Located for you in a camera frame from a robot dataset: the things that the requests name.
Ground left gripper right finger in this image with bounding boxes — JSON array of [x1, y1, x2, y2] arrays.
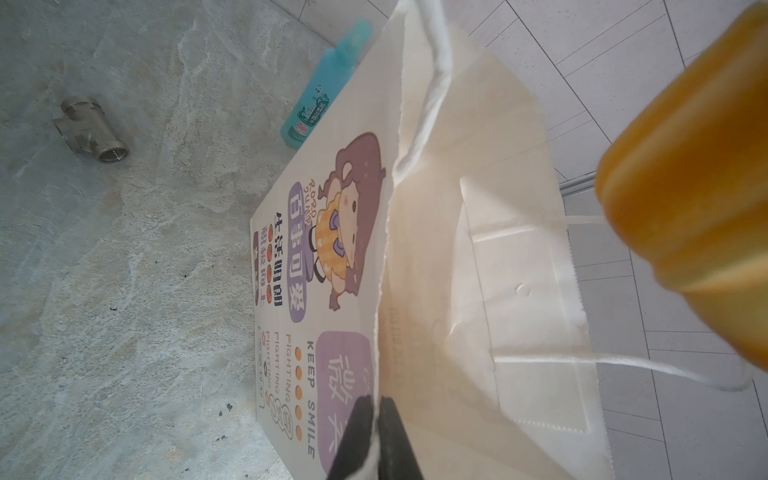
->
[[377, 397, 424, 480]]

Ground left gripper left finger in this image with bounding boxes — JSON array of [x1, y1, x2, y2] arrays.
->
[[327, 395, 374, 480]]

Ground white printed paper bag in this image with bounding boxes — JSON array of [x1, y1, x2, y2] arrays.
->
[[250, 1, 751, 479]]

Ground teal plastic bottle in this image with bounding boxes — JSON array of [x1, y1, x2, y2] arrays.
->
[[281, 19, 373, 149]]

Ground metal tee pipe fitting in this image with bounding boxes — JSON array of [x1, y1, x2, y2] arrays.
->
[[54, 96, 130, 163]]

